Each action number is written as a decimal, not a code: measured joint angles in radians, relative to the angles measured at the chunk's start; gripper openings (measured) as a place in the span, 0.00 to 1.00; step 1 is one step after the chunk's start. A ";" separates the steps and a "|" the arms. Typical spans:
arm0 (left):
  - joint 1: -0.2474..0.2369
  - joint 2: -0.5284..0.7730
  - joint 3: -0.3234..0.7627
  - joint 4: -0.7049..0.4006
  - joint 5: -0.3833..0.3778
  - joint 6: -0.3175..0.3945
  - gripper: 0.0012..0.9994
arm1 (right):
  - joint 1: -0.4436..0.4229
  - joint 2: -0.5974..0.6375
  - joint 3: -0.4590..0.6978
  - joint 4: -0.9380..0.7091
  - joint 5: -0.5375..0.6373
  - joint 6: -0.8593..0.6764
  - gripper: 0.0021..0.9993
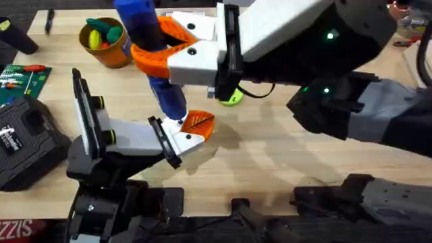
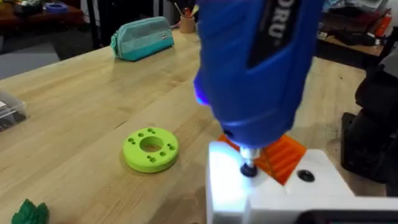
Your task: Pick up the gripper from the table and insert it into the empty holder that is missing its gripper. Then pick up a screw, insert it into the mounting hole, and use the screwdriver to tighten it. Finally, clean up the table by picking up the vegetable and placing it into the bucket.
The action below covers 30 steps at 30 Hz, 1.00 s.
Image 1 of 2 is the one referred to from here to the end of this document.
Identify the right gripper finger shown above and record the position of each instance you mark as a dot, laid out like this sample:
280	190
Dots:
192	65

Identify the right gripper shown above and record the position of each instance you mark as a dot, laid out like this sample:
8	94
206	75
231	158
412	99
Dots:
287	27

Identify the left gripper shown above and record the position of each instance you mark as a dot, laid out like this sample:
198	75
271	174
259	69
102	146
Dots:
135	138

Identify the blue electric screwdriver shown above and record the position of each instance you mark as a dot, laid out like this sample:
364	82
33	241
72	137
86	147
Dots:
135	23

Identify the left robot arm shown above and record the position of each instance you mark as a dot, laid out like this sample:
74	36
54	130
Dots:
94	209

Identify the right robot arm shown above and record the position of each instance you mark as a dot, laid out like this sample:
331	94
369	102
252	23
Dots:
388	101

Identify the green disc with holes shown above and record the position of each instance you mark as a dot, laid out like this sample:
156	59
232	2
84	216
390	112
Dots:
234	99

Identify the orange tub with toys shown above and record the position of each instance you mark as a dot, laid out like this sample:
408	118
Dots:
108	50

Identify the black upright left wrist plate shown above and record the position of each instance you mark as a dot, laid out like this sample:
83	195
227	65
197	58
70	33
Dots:
81	98

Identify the black pen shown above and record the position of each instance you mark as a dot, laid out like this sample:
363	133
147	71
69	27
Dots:
49	22

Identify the black textured case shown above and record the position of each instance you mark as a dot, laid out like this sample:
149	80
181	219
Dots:
30	141

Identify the green board with blocks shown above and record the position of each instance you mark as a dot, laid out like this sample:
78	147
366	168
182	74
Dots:
23	81

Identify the black cylinder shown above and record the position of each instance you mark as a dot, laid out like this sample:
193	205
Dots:
17	38

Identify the red printed box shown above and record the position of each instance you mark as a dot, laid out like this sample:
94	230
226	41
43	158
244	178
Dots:
20	231

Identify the heap of tools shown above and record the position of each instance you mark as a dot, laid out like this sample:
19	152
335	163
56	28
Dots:
411	20

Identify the black rail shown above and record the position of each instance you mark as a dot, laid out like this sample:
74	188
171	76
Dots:
209	231

